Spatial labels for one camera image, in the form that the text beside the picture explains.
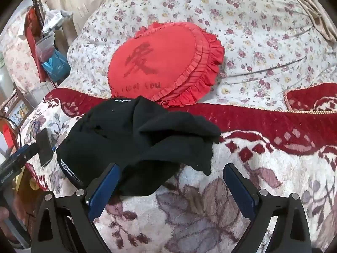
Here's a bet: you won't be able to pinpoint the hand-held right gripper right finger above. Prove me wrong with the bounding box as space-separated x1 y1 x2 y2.
223 163 312 253

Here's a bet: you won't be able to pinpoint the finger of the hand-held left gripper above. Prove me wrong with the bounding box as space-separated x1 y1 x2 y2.
14 144 40 162

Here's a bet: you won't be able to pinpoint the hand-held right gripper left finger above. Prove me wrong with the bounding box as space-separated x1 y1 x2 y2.
31 163 122 253

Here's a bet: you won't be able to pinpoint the black pants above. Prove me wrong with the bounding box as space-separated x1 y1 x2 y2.
56 96 222 197

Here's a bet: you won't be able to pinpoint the black smartphone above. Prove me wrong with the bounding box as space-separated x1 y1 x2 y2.
35 128 54 167

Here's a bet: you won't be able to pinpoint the red and white plush blanket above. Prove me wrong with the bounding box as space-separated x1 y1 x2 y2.
20 83 337 253

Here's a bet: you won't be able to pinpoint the blue plastic bag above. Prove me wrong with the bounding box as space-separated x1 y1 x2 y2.
42 49 71 83

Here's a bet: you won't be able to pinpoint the floral cushion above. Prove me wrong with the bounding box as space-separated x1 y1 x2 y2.
5 13 45 93

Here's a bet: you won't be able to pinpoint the clear plastic container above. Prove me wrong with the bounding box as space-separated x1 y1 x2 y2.
35 32 56 58

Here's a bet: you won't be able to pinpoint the white plastic bag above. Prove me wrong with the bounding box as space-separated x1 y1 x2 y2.
42 9 71 35

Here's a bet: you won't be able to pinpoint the red heart-shaped frilled pillow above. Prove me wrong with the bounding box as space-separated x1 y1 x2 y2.
107 22 225 108

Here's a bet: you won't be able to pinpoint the floral quilt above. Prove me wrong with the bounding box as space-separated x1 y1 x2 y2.
67 0 337 111

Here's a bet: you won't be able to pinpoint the beige cloth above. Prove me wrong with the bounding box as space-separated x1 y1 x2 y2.
284 0 337 43

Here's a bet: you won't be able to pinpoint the black cable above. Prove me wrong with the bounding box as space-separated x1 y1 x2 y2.
0 115 22 149

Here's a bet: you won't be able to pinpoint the red chair frame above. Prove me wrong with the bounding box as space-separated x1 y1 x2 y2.
25 0 57 87

